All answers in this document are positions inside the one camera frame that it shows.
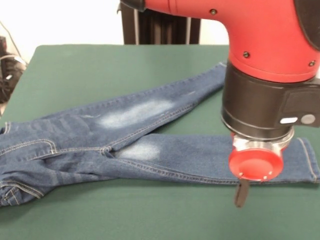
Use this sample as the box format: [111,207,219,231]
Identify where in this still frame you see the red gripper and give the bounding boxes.
[228,132,285,208]

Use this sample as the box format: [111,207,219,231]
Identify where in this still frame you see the blue denim jeans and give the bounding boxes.
[0,61,320,207]

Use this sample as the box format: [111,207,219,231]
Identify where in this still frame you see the dark green table cloth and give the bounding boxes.
[0,43,320,240]

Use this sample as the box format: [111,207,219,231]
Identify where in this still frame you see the black equipment pile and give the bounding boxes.
[0,36,28,104]

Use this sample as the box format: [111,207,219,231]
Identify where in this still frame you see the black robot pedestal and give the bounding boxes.
[120,4,202,45]

